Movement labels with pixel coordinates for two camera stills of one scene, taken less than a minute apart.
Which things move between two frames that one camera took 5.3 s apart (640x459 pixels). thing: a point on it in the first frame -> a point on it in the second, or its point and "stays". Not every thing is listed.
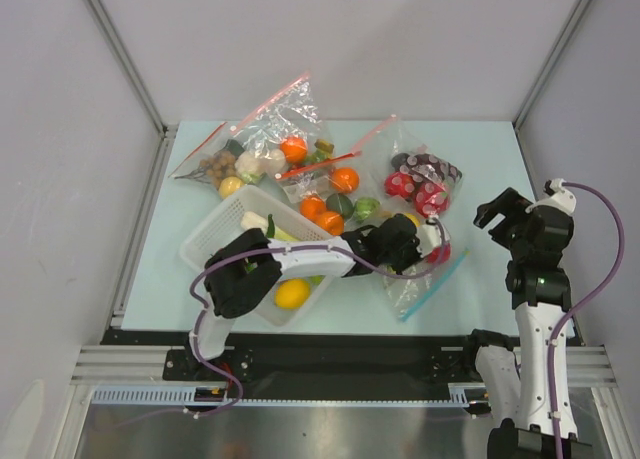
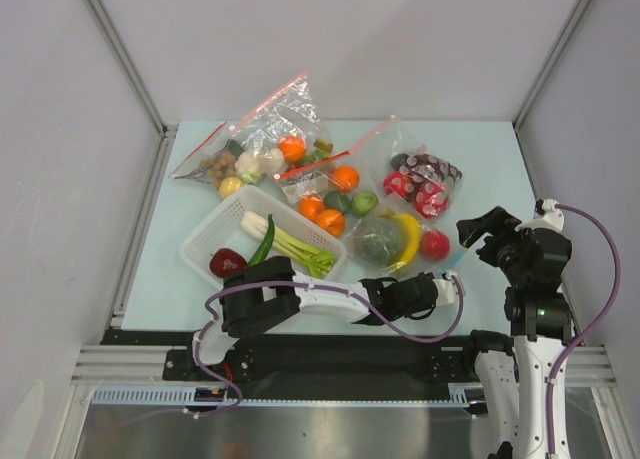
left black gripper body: [401, 258] -> [404, 313]
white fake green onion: [251, 220] stays
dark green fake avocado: [339, 202] stays
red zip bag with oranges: [336, 195] stays
